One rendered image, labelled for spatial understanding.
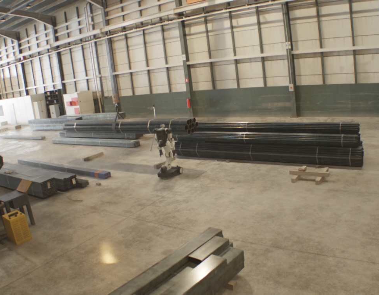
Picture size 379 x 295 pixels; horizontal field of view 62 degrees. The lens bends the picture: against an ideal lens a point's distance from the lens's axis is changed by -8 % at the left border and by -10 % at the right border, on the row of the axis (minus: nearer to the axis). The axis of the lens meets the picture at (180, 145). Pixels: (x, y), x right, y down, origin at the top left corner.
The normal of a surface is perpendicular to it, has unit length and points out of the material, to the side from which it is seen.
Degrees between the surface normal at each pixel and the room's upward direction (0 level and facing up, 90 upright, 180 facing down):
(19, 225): 90
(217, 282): 90
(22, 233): 90
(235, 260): 90
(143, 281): 0
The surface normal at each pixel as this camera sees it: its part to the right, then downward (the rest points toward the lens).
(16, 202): 0.80, 0.04
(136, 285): -0.12, -0.97
